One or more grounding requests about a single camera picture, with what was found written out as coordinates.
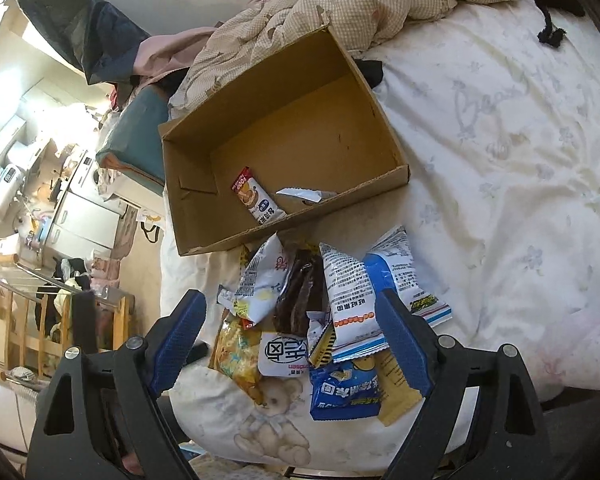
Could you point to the white yellow snack bag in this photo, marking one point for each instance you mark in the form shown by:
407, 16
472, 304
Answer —
257, 275

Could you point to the white snack bag blue band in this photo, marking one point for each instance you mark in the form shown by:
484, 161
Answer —
400, 265

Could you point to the yellow black striped small packet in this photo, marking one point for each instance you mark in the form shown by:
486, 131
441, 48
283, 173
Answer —
320, 350

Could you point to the tan orange snack packet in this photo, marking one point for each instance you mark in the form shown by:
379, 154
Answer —
395, 402

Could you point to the white cabinets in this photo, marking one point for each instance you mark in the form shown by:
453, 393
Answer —
82, 215

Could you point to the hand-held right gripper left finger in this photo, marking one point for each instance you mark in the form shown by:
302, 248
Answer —
180, 340

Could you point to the white packet with orange dots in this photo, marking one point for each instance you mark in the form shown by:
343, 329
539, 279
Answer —
347, 295

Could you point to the brown cardboard box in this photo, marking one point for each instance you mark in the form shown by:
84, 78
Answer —
300, 125

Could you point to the blue packet with yellow print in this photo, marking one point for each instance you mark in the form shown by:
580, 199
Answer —
342, 392

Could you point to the pink cloth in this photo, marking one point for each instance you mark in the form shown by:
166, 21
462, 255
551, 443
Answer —
170, 55

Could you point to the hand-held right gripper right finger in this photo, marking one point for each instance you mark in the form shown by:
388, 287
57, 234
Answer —
405, 345

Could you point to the white packet with black print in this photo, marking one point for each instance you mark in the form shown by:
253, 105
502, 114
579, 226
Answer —
280, 357

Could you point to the white kitchen appliance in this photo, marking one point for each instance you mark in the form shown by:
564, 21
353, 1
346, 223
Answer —
5, 182

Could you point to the beige checkered quilt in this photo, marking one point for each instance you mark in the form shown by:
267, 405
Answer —
360, 5

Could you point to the torn white wrapper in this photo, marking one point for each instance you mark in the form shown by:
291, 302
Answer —
300, 194

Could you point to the dark brown snack packet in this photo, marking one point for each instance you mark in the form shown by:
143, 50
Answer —
297, 295

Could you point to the red white snack bar packet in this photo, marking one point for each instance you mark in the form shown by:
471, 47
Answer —
255, 197

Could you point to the wooden drying rack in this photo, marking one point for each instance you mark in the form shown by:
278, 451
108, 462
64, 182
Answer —
25, 330

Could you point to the teal cushion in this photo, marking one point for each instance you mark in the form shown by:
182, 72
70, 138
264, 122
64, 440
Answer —
135, 130

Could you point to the white printed bed sheet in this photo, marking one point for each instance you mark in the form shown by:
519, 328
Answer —
505, 170

